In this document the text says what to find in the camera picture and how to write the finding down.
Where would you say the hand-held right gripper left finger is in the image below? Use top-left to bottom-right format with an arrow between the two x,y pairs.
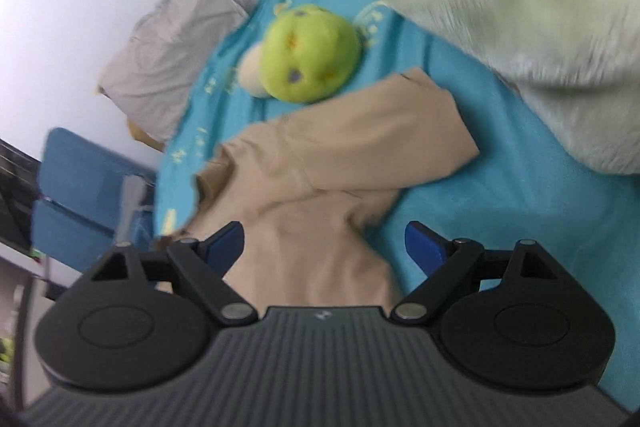
91,221 -> 259,326

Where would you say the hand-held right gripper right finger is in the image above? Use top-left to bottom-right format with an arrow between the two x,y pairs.
390,221 -> 557,323

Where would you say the beige long-sleeved garment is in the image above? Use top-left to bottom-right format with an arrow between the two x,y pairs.
192,68 -> 481,311

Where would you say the blue printed bed sheet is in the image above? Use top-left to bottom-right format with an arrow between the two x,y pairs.
153,0 -> 640,408

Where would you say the blue chair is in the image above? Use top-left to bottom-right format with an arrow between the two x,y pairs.
32,128 -> 158,268

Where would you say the green round plush toy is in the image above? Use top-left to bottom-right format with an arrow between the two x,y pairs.
235,4 -> 365,104

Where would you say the grey pillow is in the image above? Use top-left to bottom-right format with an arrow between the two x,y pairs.
98,0 -> 282,142

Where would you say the large pale green plush toy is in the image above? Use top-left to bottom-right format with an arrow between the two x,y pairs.
283,0 -> 640,178

